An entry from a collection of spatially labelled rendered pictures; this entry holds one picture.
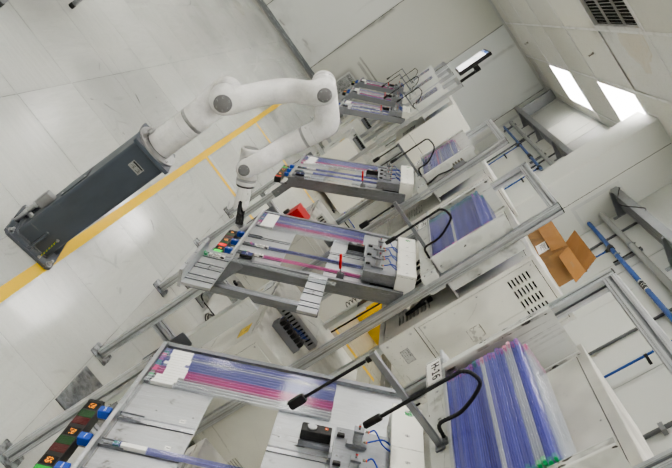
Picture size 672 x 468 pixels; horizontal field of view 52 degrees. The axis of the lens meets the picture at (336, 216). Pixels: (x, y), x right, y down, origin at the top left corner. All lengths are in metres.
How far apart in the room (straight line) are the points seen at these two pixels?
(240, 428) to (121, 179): 1.17
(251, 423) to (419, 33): 8.96
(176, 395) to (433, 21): 9.89
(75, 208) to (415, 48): 8.88
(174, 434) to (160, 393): 0.18
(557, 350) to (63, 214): 2.03
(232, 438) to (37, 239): 1.19
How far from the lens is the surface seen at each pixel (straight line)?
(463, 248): 2.70
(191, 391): 1.94
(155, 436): 1.78
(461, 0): 11.40
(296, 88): 2.73
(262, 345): 2.93
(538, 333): 1.92
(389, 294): 2.77
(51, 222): 3.10
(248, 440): 3.18
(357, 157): 7.38
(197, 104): 2.83
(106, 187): 2.96
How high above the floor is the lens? 1.81
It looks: 14 degrees down
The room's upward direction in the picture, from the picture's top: 57 degrees clockwise
